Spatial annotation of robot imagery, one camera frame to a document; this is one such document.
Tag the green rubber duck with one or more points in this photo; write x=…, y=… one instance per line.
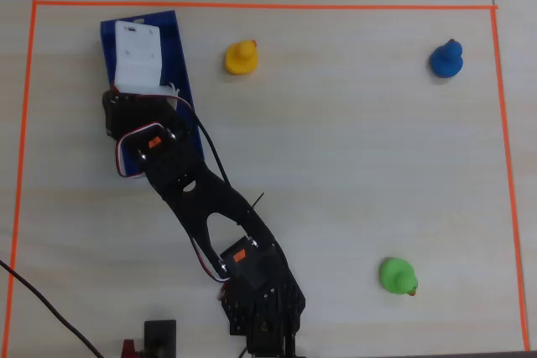
x=396, y=276

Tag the white camera box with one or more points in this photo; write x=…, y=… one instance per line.
x=138, y=58

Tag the black table clamp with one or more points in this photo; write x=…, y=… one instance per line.
x=160, y=335

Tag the yellow rubber duck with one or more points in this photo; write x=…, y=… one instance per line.
x=240, y=58

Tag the orange tape strip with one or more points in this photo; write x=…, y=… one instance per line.
x=505, y=157
x=268, y=6
x=21, y=157

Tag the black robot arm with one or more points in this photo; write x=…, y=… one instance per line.
x=218, y=215

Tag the blue rubber duck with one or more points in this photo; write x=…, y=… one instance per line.
x=445, y=60

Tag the blue plastic box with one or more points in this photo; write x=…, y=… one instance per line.
x=176, y=64

